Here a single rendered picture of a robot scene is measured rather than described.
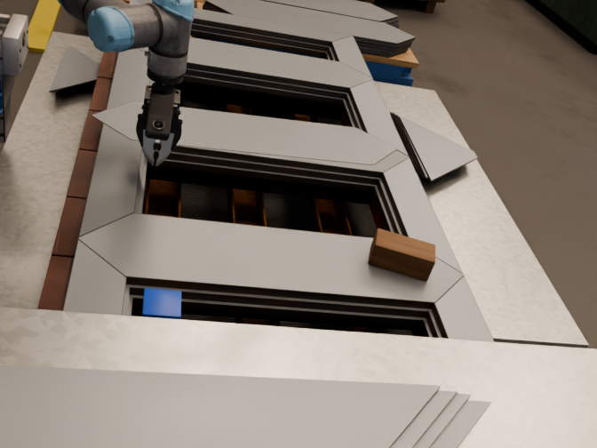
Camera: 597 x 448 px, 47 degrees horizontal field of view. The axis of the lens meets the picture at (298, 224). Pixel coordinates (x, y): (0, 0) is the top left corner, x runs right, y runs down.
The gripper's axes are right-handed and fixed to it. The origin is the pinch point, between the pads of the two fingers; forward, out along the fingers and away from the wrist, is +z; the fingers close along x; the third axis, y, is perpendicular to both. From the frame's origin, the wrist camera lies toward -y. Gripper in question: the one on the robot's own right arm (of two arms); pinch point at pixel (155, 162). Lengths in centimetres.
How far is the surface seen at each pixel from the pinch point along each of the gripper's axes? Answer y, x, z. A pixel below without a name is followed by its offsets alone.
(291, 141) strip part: 17.8, -31.6, 0.7
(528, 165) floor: 181, -205, 87
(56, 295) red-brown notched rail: -37.1, 13.9, 4.8
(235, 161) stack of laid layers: 8.5, -17.9, 2.5
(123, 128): 13.4, 7.4, 0.7
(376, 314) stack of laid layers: -36, -42, 4
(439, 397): -74, -35, -20
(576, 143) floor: 218, -253, 87
